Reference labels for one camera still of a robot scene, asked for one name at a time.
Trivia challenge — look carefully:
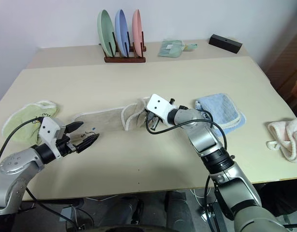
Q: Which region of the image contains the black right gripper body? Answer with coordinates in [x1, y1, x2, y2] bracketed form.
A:
[145, 111, 164, 131]

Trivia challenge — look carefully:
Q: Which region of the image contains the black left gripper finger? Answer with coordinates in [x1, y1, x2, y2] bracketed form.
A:
[76, 133, 101, 155]
[64, 121, 85, 133]

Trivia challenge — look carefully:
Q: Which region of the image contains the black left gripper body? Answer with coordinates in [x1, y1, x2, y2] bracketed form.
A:
[55, 134, 79, 158]

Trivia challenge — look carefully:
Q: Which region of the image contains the beige towel with white trim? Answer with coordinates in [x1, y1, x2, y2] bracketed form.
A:
[72, 96, 151, 140]

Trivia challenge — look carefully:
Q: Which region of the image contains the light green towel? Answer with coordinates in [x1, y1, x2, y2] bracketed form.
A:
[1, 101, 60, 144]

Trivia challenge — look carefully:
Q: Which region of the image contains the light blue towel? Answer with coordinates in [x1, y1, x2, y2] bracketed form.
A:
[194, 93, 247, 136]

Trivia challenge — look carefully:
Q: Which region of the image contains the folded mint green towel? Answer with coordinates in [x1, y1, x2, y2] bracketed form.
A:
[158, 39, 186, 58]

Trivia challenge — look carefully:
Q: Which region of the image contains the pink fluffy towel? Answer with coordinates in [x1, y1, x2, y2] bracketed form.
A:
[266, 116, 297, 163]

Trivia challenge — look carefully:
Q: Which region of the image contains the dark wooden plate rack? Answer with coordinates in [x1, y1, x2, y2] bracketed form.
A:
[98, 30, 148, 64]

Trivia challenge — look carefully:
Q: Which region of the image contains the grey small box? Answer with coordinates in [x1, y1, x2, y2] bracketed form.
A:
[59, 205, 78, 222]

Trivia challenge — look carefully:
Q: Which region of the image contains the pink plate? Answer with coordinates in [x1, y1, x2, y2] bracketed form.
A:
[132, 9, 143, 58]

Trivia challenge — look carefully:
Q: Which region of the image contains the blue plate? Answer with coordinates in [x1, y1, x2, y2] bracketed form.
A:
[114, 9, 129, 58]

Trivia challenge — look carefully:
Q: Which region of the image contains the green plate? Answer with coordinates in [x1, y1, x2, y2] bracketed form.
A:
[97, 9, 116, 57]

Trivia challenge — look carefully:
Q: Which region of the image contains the black rectangular box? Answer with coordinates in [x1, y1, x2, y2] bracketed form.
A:
[208, 33, 243, 54]

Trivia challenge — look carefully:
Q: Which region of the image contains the black metal stand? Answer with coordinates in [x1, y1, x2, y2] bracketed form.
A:
[201, 202, 228, 232]

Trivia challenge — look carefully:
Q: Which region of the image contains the wooden cabinet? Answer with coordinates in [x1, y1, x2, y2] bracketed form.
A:
[264, 16, 297, 117]

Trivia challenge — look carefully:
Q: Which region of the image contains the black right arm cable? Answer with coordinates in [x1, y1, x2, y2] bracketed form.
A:
[145, 109, 228, 225]

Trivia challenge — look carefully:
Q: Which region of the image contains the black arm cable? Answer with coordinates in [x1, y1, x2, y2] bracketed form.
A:
[0, 116, 44, 170]
[145, 109, 228, 225]

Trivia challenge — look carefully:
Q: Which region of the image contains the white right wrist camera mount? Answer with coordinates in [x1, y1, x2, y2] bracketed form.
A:
[145, 94, 178, 127]

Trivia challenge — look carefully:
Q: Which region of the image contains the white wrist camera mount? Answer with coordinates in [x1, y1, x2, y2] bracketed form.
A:
[145, 94, 178, 127]
[38, 117, 67, 160]

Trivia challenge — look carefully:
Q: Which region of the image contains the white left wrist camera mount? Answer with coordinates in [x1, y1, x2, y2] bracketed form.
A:
[38, 117, 67, 160]

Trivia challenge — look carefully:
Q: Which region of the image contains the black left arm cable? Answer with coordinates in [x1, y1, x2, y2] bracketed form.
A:
[0, 116, 44, 170]

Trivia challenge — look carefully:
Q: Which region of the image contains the black floor cable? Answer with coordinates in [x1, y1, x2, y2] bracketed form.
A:
[24, 188, 95, 231]

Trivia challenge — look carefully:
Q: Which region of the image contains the white thin cable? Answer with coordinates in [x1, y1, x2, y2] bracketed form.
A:
[189, 188, 208, 213]

